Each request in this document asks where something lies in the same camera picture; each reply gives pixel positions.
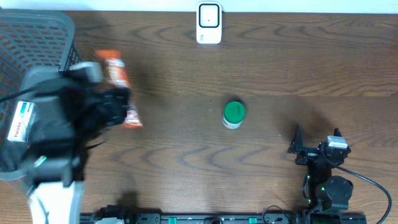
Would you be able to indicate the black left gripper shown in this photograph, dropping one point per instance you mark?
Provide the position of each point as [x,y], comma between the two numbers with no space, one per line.
[112,109]

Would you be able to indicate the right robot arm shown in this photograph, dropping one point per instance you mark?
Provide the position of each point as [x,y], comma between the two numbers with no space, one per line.
[327,193]

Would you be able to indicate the white medicine box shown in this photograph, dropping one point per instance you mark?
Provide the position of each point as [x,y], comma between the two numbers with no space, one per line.
[21,122]

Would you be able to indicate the grey plastic basket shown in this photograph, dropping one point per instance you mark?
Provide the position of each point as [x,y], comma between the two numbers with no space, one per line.
[35,46]

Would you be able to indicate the green-capped white bottle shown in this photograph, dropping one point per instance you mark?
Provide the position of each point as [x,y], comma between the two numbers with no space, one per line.
[233,115]

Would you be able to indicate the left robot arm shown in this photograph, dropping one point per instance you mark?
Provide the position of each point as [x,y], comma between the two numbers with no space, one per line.
[53,171]

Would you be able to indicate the white barcode scanner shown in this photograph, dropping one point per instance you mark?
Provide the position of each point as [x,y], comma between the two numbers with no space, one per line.
[209,22]

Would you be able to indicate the orange Top chocolate bar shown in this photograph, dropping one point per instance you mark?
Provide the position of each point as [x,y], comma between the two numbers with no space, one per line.
[118,78]

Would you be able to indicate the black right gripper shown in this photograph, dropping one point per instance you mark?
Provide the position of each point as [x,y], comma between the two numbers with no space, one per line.
[306,155]

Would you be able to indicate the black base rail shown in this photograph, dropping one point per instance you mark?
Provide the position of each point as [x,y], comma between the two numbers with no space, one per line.
[117,214]

